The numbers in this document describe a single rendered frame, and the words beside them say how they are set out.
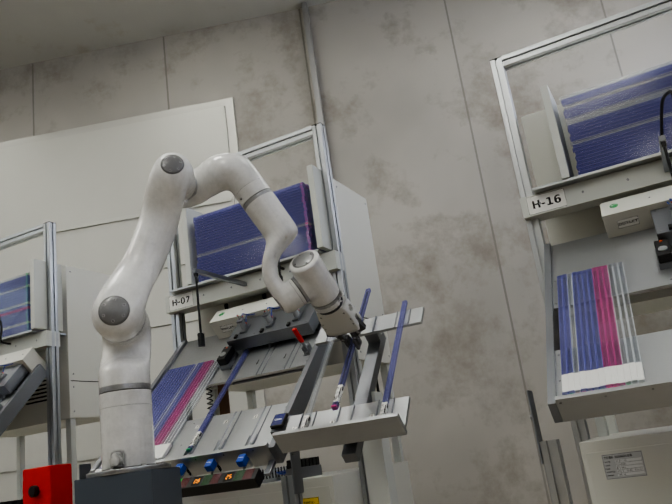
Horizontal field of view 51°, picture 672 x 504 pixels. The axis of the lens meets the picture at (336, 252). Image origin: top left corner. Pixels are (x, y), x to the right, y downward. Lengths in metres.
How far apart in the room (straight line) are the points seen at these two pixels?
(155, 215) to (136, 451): 0.57
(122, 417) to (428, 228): 3.93
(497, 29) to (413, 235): 1.84
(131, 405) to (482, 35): 4.85
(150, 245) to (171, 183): 0.16
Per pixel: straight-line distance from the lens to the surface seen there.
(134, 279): 1.77
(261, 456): 2.06
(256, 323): 2.58
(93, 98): 6.50
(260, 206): 1.84
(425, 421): 5.13
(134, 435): 1.72
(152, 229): 1.82
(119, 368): 1.74
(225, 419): 2.28
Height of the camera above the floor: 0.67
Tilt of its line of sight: 16 degrees up
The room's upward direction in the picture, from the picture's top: 8 degrees counter-clockwise
